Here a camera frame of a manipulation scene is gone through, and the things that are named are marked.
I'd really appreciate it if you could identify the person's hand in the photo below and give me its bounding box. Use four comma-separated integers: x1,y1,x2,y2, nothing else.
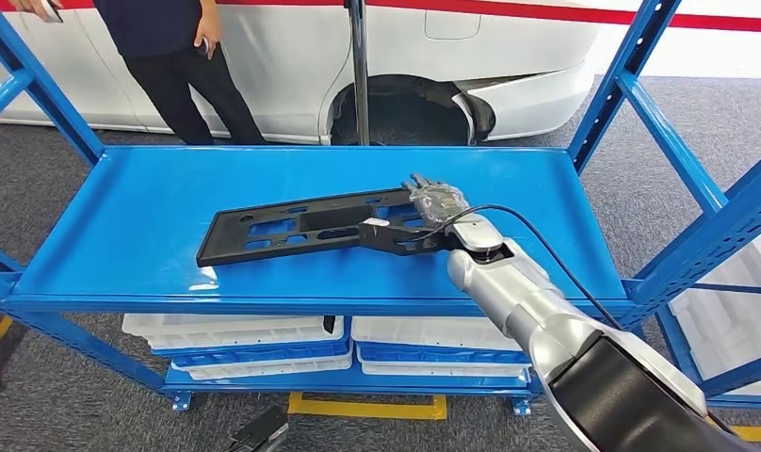
194,0,222,60
8,0,60,22

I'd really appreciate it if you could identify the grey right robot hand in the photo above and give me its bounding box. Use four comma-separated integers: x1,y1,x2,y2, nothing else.
400,173,471,229

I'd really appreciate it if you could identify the black plastic plate holder part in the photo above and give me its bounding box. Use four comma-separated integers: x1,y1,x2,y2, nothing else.
196,186,431,268

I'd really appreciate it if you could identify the person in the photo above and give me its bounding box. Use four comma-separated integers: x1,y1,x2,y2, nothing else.
8,0,267,146

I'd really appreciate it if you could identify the white car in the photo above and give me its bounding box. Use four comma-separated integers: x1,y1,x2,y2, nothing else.
0,0,597,146

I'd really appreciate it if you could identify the silver metal pole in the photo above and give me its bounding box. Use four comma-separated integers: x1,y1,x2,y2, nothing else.
345,0,370,146

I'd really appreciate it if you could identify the large white plastic crate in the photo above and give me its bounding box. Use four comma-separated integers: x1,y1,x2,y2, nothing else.
670,221,761,397

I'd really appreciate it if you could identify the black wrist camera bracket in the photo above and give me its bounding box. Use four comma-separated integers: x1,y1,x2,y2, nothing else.
380,221,462,257

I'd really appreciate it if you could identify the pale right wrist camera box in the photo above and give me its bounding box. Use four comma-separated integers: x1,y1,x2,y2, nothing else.
357,217,395,250

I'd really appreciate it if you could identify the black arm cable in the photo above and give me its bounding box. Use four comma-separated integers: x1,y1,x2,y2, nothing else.
417,204,737,438

